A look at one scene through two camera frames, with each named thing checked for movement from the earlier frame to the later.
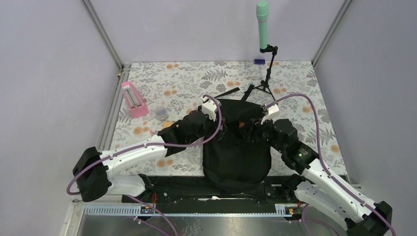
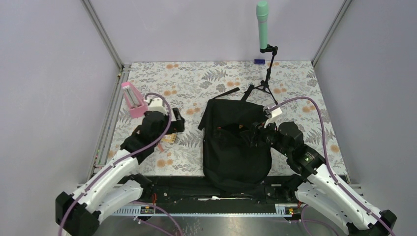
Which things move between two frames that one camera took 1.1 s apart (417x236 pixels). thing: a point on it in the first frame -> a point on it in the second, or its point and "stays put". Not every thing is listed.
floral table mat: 154,96 stays put
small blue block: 259,61 stays put
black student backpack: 237,158 stays put
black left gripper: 213,126 -> 177,126
